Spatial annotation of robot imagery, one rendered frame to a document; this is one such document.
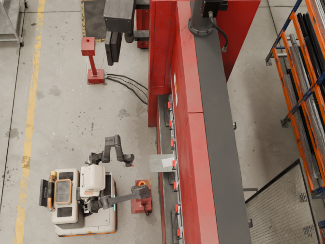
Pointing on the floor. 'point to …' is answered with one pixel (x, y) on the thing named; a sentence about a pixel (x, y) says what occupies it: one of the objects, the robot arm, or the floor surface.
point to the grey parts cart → (10, 18)
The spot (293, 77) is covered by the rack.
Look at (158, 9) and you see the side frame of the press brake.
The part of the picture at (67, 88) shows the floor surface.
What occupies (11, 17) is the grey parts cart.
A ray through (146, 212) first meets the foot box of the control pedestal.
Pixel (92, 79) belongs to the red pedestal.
